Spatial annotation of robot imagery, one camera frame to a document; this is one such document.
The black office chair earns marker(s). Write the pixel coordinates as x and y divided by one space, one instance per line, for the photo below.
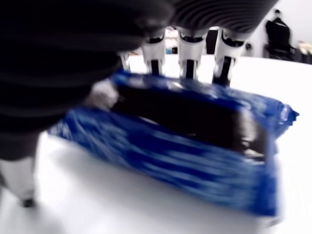
290 52

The blue Oreo cookie package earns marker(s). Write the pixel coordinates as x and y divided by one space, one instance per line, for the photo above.
170 158

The person in dark jacket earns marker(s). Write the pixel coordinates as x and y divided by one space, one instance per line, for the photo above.
278 31

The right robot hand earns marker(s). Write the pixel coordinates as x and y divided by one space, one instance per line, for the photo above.
61 48

